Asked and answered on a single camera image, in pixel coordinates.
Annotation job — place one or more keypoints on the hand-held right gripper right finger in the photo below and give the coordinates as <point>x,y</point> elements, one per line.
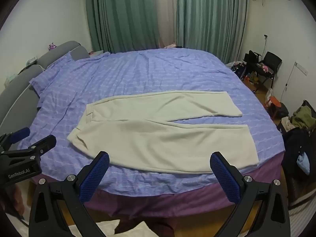
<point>226,180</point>

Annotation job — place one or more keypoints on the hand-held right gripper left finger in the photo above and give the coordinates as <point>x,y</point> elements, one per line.
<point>95,177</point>

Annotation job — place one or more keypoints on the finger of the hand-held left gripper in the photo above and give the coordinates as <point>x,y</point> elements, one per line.
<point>22,132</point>
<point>45,142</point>

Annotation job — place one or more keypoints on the cream white pants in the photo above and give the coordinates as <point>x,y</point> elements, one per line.
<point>148,140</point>

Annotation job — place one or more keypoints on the grey padded headboard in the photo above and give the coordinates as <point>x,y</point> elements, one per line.
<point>14,88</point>

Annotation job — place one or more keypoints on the purple bed skirt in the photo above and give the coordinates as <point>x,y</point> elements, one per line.
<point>160,202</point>

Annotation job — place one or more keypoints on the pile of clothes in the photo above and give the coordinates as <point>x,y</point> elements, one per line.
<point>292,148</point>

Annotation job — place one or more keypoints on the light blue cloth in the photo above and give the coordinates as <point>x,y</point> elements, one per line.
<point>303,161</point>

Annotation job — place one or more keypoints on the small purple toy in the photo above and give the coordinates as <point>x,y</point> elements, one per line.
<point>52,46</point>

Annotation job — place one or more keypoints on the red stool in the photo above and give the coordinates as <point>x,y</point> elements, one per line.
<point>274,101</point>

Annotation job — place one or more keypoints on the green clothing pile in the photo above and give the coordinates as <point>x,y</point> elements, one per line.
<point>302,116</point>

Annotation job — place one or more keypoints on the blue striped bed sheet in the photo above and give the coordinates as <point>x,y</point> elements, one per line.
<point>148,74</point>

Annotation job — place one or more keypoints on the pink toy on chair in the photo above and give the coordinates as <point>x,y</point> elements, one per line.
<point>264,68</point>

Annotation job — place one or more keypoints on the black chair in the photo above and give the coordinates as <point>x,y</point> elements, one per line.
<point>272,59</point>

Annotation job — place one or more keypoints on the pink plush toy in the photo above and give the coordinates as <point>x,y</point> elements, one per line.
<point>170,46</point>

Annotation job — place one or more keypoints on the green curtain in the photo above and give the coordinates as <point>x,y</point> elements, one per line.
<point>209,17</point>
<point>123,14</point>

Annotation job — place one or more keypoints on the beige sheer curtain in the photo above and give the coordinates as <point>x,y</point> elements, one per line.
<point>166,12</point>

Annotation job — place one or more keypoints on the white wall trunking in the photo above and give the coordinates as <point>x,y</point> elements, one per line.
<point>301,68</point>

